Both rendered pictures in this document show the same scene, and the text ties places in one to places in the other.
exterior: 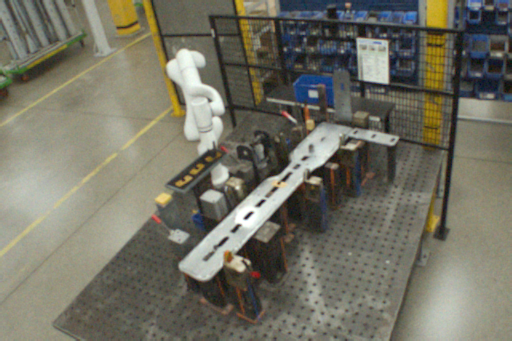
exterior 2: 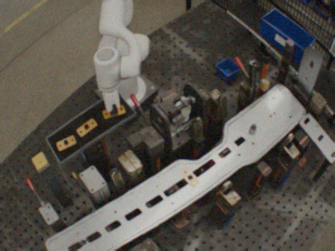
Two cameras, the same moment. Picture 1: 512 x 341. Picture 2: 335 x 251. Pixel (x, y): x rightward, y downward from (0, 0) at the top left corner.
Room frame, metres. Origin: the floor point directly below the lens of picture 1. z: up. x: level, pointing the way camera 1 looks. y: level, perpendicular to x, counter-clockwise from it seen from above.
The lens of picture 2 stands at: (1.17, -0.15, 2.51)
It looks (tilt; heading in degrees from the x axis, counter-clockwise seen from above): 58 degrees down; 10
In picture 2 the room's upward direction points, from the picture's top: straight up
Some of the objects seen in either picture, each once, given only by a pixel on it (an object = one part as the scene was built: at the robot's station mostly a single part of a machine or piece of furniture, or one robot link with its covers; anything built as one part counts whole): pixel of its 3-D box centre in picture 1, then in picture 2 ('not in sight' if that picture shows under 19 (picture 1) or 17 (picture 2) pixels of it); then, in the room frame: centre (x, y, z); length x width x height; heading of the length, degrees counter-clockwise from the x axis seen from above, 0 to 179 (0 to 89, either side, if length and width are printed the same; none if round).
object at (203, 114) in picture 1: (202, 111); (108, 66); (2.02, 0.20, 1.44); 0.09 x 0.08 x 0.13; 99
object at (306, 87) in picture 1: (319, 89); (288, 36); (2.70, -0.54, 1.10); 0.30 x 0.17 x 0.13; 55
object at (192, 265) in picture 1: (278, 187); (187, 182); (1.85, -0.10, 1.00); 1.38 x 0.22 x 0.02; 137
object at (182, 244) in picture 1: (188, 262); (59, 225); (1.55, 0.41, 0.88); 0.11 x 0.10 x 0.36; 47
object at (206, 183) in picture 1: (207, 203); (96, 155); (1.93, 0.29, 0.92); 0.10 x 0.08 x 0.45; 137
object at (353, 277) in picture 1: (289, 204); (204, 168); (2.08, -0.17, 0.68); 2.56 x 1.61 x 0.04; 146
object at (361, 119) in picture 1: (362, 138); (311, 119); (2.33, -0.71, 0.88); 0.08 x 0.08 x 0.36; 47
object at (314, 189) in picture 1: (315, 204); (224, 209); (1.80, -0.28, 0.87); 0.12 x 0.09 x 0.35; 47
